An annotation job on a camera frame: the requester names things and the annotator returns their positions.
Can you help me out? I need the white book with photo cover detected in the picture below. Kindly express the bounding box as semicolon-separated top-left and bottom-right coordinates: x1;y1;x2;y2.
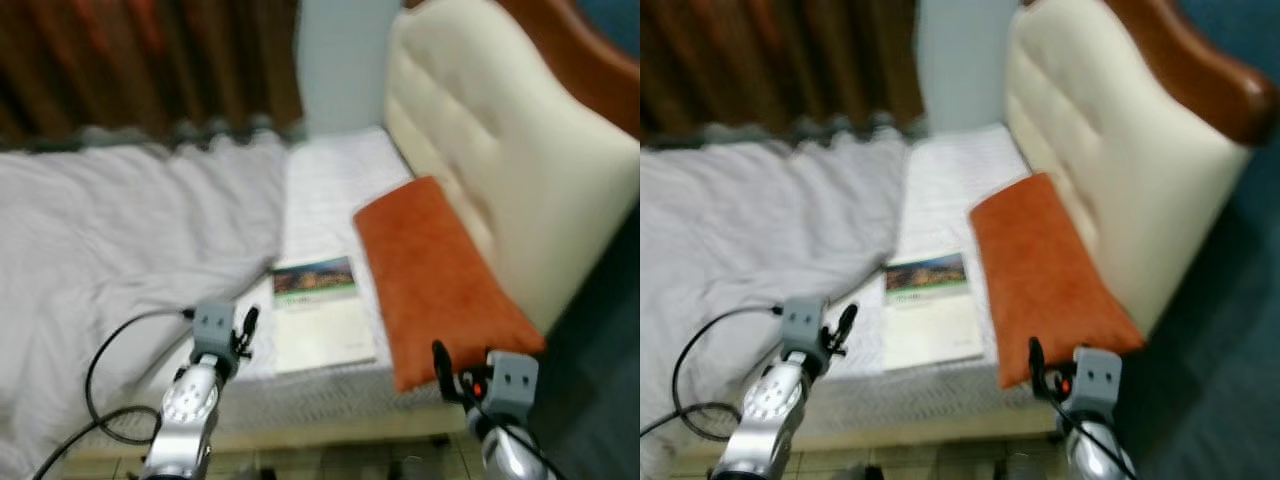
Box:
271;255;379;377
883;251;987;372

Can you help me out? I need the orange rectangular pillow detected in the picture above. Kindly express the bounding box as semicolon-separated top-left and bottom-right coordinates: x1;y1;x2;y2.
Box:
352;175;547;394
967;171;1145;390

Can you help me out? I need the light grey bed blanket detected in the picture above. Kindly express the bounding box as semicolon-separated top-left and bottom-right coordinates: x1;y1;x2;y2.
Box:
0;138;293;478
640;133;908;478

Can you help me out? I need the white quilted mattress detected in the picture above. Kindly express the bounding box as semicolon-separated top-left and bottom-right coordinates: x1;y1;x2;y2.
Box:
150;124;483;443
800;121;1073;438

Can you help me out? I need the cream padded wooden headboard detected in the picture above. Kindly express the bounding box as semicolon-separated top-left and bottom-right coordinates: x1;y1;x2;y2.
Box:
1002;0;1280;338
382;0;641;338

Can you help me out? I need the brown pleated curtain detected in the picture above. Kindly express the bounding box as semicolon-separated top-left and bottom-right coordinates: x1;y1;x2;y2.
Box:
640;0;927;148
0;0;303;153

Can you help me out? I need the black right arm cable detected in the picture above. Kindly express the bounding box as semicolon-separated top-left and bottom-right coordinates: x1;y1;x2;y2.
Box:
1052;395;1139;480
462;385;546;480

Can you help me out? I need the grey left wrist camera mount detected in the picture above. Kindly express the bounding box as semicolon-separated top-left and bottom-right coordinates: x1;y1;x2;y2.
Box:
779;295;830;354
191;301;240;360

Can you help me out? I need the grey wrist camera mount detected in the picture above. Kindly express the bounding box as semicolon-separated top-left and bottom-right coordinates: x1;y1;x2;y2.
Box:
779;295;830;354
486;349;540;433
1071;346;1124;423
191;301;240;360

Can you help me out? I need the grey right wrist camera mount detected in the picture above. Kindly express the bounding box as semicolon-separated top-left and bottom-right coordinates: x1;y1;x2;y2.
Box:
1071;346;1124;423
486;349;540;433

